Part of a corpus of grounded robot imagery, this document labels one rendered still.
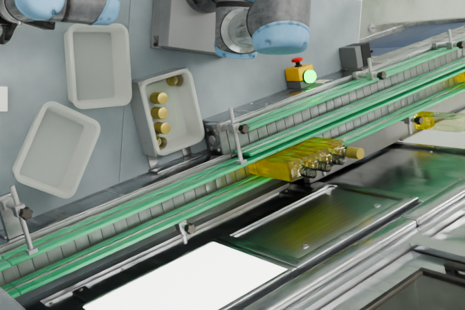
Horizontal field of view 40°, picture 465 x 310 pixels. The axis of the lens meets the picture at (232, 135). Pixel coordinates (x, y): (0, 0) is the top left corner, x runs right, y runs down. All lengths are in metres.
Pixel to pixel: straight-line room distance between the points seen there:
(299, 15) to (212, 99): 0.79
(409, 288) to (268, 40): 0.63
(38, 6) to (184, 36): 0.75
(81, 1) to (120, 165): 0.76
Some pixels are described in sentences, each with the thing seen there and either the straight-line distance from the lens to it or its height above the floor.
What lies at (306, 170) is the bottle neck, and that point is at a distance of 1.77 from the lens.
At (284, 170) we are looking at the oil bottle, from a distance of 1.81.
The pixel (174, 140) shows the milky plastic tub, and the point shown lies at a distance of 1.90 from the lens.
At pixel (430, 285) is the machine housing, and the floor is 1.57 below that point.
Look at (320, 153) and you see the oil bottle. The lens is 1.87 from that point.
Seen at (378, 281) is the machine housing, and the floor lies 1.47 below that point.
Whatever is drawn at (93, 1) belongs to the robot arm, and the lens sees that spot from 1.21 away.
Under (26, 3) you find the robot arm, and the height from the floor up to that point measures 1.31.
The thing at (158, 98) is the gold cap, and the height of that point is 0.81.
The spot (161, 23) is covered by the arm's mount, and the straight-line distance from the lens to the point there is 1.85.
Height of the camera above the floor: 2.40
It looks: 53 degrees down
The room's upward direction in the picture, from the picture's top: 97 degrees clockwise
